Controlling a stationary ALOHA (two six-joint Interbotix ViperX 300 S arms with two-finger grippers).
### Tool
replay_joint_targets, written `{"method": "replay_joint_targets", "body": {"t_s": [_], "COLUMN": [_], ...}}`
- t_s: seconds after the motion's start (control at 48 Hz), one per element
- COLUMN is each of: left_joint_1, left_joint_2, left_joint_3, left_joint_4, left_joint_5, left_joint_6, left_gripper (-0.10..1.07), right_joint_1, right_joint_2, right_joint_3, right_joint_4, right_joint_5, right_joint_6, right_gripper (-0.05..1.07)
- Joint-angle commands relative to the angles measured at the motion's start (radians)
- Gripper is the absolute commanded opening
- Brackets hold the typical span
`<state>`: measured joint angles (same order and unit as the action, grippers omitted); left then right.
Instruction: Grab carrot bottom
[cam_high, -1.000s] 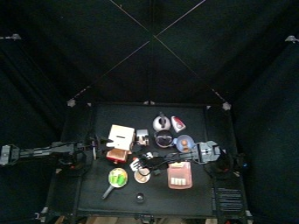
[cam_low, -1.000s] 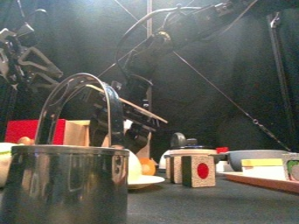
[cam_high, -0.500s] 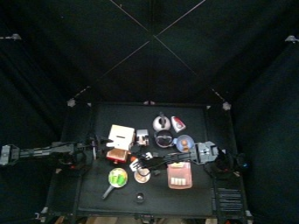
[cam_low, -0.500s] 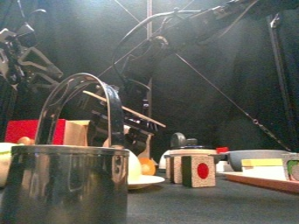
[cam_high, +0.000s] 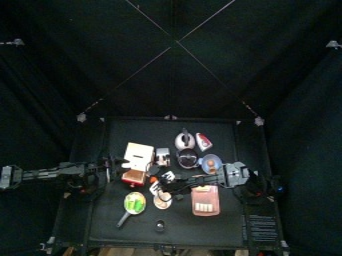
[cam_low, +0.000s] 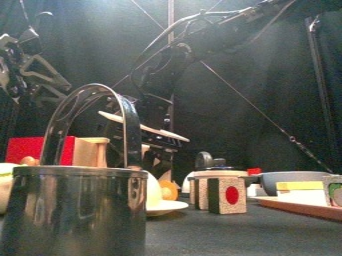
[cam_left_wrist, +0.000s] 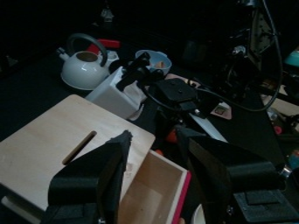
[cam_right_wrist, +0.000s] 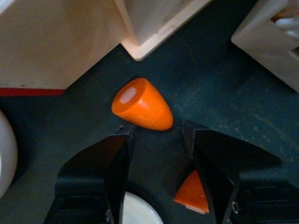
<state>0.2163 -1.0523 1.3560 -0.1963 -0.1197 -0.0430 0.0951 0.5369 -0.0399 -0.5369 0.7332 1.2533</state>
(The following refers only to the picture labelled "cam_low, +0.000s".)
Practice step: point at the orange carrot bottom piece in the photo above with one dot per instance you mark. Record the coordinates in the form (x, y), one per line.
(170, 190)

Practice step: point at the grey bowl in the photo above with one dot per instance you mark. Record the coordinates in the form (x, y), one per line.
(294, 180)

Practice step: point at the thin diagonal frame rod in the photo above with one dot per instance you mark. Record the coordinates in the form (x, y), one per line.
(267, 116)

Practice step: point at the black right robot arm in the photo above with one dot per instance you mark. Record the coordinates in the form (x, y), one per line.
(222, 33)

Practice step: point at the thin vertical frame pole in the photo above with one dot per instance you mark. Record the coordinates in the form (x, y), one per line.
(170, 20)

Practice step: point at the black frame post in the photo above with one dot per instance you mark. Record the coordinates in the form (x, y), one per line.
(318, 83)

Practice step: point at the white rectangular block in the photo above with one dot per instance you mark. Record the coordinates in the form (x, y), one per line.
(305, 197)

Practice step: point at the red wooden box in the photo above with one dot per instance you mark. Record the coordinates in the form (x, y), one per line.
(27, 148)

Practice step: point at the small white toy piece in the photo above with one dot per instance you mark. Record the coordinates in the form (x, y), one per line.
(255, 190)

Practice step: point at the cube with green circle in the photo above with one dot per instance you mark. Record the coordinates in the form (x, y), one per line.
(335, 190)

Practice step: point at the small red toy piece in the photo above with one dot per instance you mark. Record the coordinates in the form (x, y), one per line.
(254, 171)

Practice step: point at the yellow rectangular block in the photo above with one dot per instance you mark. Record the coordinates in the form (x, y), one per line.
(301, 185)

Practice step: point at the plain cork cube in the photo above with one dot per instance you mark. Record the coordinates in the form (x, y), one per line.
(199, 193)

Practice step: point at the toy boiled egg half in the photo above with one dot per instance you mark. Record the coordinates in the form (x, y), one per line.
(154, 191)

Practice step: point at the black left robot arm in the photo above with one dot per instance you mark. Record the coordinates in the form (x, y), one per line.
(41, 21)

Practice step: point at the white flat plate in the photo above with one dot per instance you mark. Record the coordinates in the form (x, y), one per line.
(171, 206)

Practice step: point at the wooden lid black knob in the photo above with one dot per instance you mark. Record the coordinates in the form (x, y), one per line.
(211, 165)

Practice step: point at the cork cube red dot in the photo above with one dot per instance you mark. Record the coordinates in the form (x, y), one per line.
(227, 195)

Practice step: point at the wooden cutting board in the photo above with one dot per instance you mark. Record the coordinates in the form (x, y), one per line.
(302, 207)

